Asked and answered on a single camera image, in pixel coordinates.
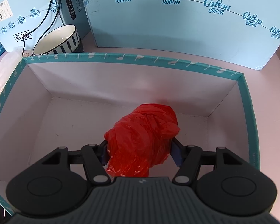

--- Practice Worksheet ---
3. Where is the white bowl with dark pattern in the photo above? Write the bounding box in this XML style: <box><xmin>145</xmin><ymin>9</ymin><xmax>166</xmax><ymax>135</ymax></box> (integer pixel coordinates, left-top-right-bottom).
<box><xmin>33</xmin><ymin>24</ymin><xmax>81</xmax><ymax>56</ymax></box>

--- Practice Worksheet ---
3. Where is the large light blue carton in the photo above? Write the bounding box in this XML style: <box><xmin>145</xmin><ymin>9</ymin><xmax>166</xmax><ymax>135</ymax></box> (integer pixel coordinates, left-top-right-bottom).
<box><xmin>78</xmin><ymin>0</ymin><xmax>280</xmax><ymax>71</ymax></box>

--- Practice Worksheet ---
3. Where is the red plastic bag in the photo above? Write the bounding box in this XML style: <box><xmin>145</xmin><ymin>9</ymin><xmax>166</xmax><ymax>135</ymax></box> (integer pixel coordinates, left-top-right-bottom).
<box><xmin>104</xmin><ymin>103</ymin><xmax>181</xmax><ymax>178</ymax></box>

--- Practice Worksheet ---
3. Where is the teal cardboard box base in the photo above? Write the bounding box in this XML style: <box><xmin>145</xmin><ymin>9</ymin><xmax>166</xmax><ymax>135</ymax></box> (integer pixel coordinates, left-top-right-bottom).
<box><xmin>0</xmin><ymin>51</ymin><xmax>262</xmax><ymax>216</ymax></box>

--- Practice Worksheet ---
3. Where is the black cable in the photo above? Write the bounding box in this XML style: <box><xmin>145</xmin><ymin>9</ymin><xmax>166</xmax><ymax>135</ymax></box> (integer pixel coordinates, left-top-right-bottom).
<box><xmin>21</xmin><ymin>0</ymin><xmax>62</xmax><ymax>56</ymax></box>

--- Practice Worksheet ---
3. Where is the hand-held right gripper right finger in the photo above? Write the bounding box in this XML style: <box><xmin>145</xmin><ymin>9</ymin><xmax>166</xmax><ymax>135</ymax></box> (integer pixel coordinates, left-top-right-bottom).
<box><xmin>170</xmin><ymin>136</ymin><xmax>242</xmax><ymax>185</ymax></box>

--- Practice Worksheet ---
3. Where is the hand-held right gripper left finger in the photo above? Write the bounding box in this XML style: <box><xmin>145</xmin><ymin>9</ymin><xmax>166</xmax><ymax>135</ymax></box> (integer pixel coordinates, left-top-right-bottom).
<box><xmin>41</xmin><ymin>139</ymin><xmax>111</xmax><ymax>187</ymax></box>

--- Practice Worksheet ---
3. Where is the small light blue carton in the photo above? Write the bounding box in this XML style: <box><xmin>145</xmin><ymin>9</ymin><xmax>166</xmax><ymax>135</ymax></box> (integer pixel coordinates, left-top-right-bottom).
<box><xmin>0</xmin><ymin>0</ymin><xmax>92</xmax><ymax>55</ymax></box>

